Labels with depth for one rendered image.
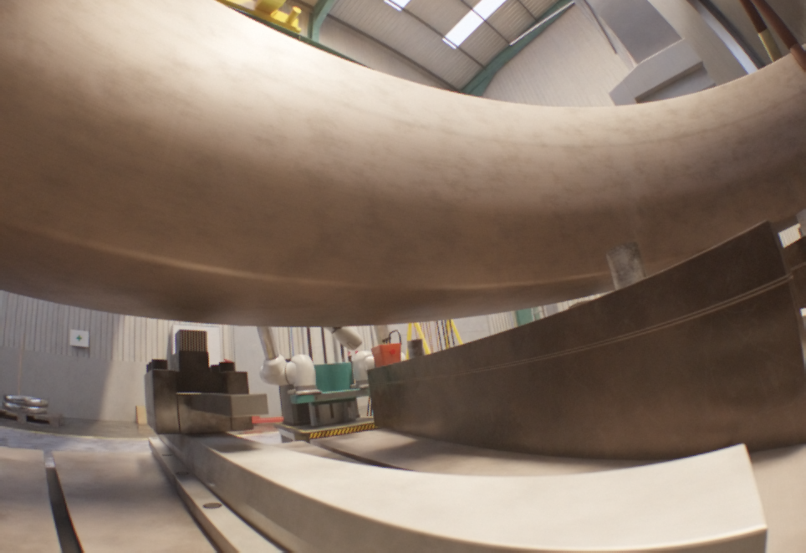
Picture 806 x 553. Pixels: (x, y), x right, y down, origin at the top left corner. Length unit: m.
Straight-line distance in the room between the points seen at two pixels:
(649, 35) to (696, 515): 3.82
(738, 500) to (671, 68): 3.43
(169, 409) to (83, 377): 6.72
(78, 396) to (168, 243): 7.28
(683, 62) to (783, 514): 3.37
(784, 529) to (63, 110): 1.26
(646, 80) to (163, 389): 3.79
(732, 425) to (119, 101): 1.35
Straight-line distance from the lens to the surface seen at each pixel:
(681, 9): 5.39
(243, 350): 8.23
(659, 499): 0.31
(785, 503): 0.57
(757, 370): 0.70
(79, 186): 0.76
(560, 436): 0.97
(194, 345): 1.41
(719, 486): 0.32
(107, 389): 7.87
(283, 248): 0.86
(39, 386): 8.14
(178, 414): 1.27
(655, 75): 3.53
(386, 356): 2.08
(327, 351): 2.77
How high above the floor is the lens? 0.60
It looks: 20 degrees up
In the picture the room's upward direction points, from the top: 9 degrees counter-clockwise
